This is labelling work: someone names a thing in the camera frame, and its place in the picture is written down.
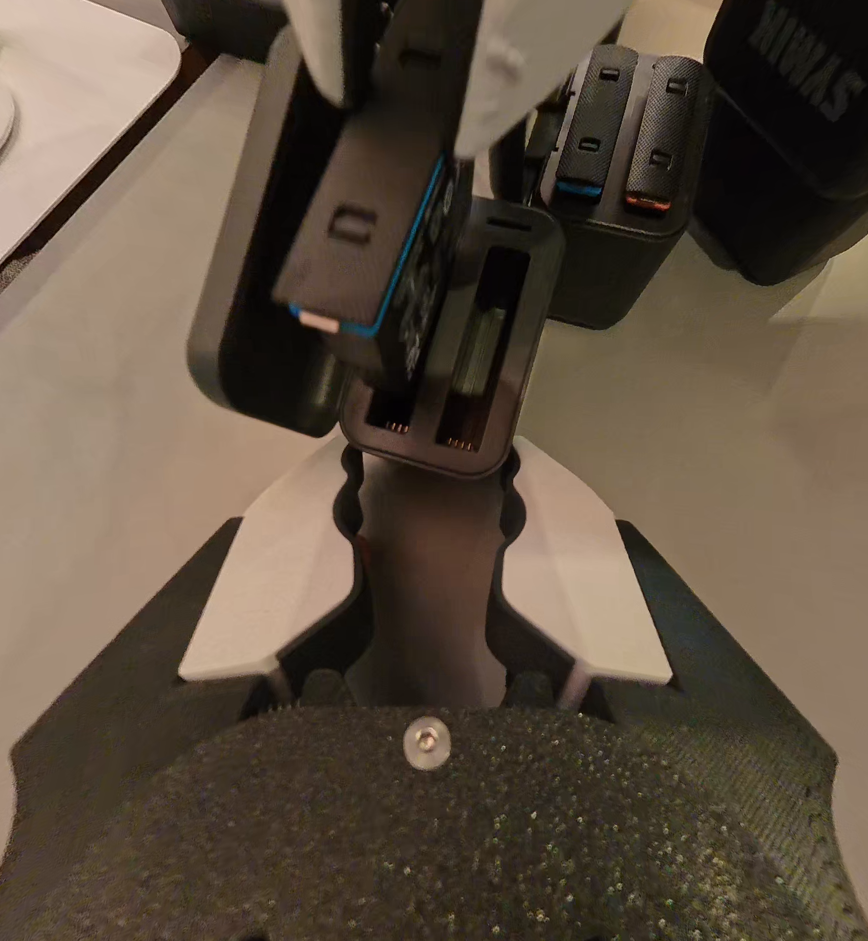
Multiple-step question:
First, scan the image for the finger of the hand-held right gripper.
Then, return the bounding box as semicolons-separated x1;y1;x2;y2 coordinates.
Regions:
455;0;627;161
285;0;385;113

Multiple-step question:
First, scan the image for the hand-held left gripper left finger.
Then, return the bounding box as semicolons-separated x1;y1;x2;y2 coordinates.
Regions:
180;439;369;685

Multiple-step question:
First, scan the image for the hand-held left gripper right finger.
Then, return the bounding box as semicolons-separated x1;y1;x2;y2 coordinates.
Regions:
490;439;675;686

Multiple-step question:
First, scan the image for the red-edged black battery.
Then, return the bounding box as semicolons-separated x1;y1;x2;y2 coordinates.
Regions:
624;56;701;216

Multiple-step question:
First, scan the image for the black battery charger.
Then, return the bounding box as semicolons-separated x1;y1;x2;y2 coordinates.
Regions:
188;30;567;707
530;42;714;332
692;0;868;288

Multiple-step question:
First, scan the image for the white stand base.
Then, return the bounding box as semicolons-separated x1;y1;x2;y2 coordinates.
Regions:
0;0;185;302

